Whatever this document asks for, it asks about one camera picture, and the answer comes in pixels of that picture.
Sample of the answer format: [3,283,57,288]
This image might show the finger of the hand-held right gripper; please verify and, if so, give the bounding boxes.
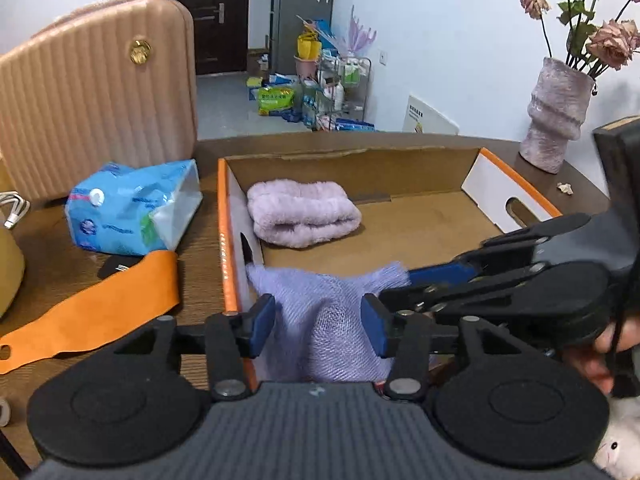
[406,212,593,291]
[377,260,566,333]

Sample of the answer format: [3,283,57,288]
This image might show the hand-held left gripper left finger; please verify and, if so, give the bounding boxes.
[107,292,277,403]

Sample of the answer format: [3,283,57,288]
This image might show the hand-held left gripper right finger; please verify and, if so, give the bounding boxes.
[360,292,531,403]

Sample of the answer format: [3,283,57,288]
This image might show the orange-edged cardboard box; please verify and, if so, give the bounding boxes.
[216,146,563,391]

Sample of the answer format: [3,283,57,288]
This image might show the purple knitted cloth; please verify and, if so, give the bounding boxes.
[246,260,408,383]

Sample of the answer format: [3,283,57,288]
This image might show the person's right hand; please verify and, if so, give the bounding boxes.
[562,322,640,396]

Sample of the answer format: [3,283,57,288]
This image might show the pink fluffy towel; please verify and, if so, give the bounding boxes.
[246,180,363,250]

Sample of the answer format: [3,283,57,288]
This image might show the white plush toy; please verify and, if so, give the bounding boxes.
[592,395,640,478]

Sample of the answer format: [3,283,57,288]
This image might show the white sign board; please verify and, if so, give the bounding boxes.
[402,94,460,136]

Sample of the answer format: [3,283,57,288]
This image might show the small black item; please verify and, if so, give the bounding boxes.
[97,257,146,281]

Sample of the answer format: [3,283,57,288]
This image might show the blue tissue pack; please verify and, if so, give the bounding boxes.
[66,159,203,256]

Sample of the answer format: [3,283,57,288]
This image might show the pale purple ribbed vase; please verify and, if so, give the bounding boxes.
[518,56,597,175]

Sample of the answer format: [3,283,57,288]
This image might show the green plastic bag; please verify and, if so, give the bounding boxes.
[257,86,296,117]

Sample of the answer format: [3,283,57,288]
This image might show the purple paper ornament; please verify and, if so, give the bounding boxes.
[347,5,378,56]

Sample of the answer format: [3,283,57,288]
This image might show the yellow bag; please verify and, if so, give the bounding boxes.
[297,32,323,61]

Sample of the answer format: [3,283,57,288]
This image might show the dried pink flowers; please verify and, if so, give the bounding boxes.
[520,0,640,78]

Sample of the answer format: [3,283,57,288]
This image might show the pink ribbed suitcase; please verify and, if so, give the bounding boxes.
[0,0,199,206]

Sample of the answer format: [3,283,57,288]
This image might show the dark brown entrance door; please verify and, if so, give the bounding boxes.
[170,0,251,76]

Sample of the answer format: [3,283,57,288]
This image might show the orange leather strap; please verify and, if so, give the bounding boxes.
[0,250,180,376]

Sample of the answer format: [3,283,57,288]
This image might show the wire storage cart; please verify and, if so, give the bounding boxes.
[300,55,373,131]

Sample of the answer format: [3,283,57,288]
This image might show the white cable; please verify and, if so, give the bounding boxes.
[0,192,31,231]

